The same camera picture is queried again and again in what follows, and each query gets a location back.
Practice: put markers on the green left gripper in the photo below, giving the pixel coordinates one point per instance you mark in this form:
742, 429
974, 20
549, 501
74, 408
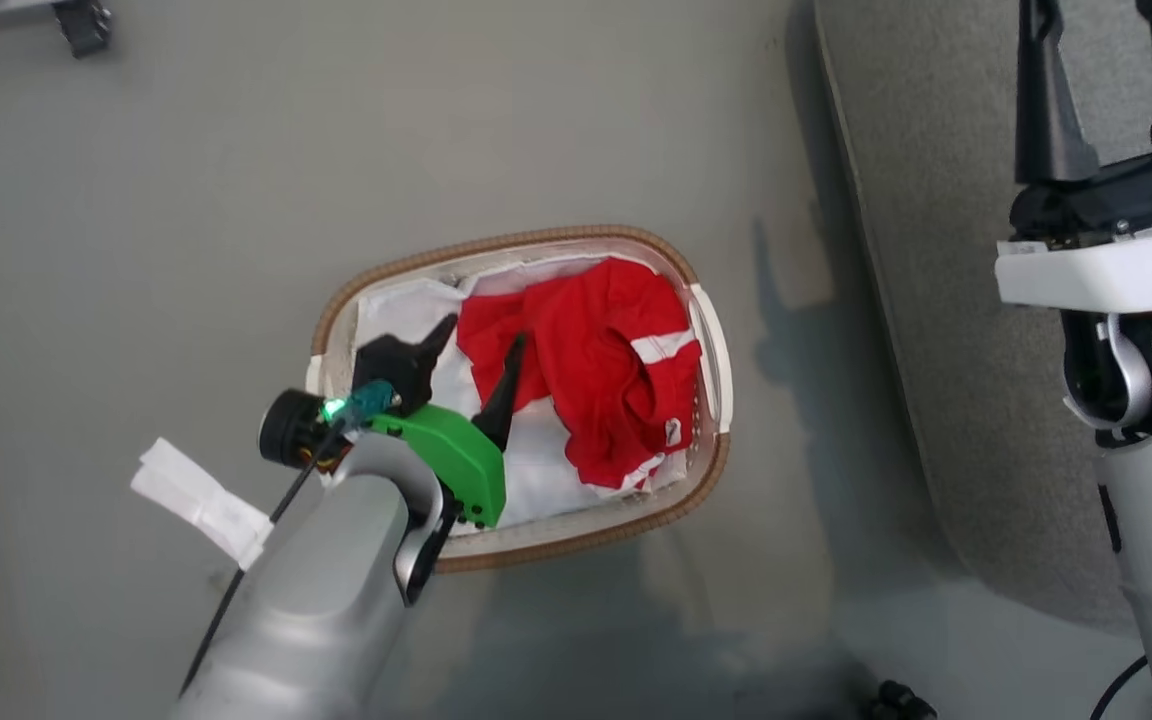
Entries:
456, 455

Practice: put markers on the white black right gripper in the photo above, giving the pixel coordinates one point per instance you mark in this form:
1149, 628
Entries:
1106, 250

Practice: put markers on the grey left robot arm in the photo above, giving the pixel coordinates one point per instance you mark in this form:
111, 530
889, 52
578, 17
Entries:
316, 610

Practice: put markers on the white laundry basket brown rim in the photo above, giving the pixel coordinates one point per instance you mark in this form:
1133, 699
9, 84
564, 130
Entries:
711, 400

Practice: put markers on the red garment white stripes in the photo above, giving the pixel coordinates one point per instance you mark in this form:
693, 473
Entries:
601, 365

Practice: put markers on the white tape strip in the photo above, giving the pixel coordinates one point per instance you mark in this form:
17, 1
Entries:
201, 498

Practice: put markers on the black furniture foot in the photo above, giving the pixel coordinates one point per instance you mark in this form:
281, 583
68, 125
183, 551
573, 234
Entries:
84, 24

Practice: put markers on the black round wrist camera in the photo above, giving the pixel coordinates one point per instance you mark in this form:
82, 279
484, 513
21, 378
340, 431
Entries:
286, 428

